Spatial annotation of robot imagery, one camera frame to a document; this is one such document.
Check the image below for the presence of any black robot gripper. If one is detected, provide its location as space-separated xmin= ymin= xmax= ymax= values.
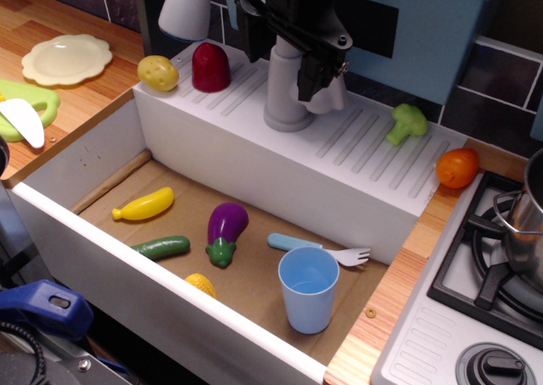
xmin=235 ymin=0 xmax=353 ymax=102

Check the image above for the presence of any grey toy faucet lever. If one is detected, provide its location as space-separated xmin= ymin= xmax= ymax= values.
xmin=298 ymin=75 xmax=348 ymax=114

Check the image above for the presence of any grey toy faucet base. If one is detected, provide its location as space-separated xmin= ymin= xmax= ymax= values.
xmin=264 ymin=36 xmax=313 ymax=132

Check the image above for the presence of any dark red toy strawberry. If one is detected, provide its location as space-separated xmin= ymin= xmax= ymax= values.
xmin=192 ymin=42 xmax=231 ymax=93

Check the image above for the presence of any white faucet spout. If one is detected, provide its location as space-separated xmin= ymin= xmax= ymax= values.
xmin=158 ymin=0 xmax=210 ymax=42

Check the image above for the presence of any light blue plastic bin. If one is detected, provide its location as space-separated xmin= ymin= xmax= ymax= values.
xmin=221 ymin=0 xmax=509 ymax=106

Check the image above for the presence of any yellow toy potato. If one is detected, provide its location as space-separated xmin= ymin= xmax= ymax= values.
xmin=137 ymin=55 xmax=179 ymax=92

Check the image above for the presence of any green toy broccoli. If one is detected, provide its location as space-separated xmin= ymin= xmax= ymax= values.
xmin=386 ymin=103 xmax=429 ymax=146

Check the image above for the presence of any purple toy eggplant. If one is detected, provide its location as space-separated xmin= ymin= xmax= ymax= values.
xmin=205 ymin=202 xmax=249 ymax=269

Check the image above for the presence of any yellow toy banana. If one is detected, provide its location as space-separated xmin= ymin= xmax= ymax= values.
xmin=111 ymin=187 xmax=175 ymax=220

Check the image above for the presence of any white toy sink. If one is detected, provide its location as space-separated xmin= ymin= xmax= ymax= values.
xmin=8 ymin=49 xmax=466 ymax=384

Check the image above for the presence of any orange toy fruit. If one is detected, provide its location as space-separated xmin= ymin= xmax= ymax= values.
xmin=435 ymin=148 xmax=479 ymax=189

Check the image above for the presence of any pale yellow scalloped plate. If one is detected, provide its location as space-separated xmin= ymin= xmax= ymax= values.
xmin=21 ymin=34 xmax=113 ymax=86

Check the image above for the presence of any light blue plastic cup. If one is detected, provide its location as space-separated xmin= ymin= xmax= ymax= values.
xmin=278 ymin=247 xmax=340 ymax=335

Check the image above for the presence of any green toy cucumber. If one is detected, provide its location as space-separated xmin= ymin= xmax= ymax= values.
xmin=132 ymin=236 xmax=190 ymax=261

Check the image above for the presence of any yellow toy corn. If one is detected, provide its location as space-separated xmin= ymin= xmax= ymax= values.
xmin=185 ymin=273 xmax=217 ymax=299

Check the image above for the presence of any green plastic cutting board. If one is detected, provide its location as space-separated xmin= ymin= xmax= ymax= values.
xmin=1 ymin=79 xmax=61 ymax=149

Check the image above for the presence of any white plastic toy knife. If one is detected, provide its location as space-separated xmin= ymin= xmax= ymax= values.
xmin=1 ymin=98 xmax=45 ymax=149

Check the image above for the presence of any steel cooking pot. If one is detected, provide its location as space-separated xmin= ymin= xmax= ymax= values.
xmin=493 ymin=151 xmax=542 ymax=292

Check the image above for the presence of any black stove grate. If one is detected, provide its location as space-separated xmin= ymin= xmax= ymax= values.
xmin=428 ymin=172 xmax=542 ymax=349

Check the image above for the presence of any grey toy stove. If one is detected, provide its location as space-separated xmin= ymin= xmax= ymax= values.
xmin=371 ymin=172 xmax=542 ymax=384

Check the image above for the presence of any blue clamp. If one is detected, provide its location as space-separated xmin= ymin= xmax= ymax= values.
xmin=1 ymin=280 xmax=94 ymax=341

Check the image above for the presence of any black stove knob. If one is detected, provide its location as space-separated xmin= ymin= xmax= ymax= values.
xmin=456 ymin=343 xmax=537 ymax=385

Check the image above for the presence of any blue handled white fork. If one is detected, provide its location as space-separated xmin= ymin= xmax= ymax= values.
xmin=266 ymin=232 xmax=372 ymax=268

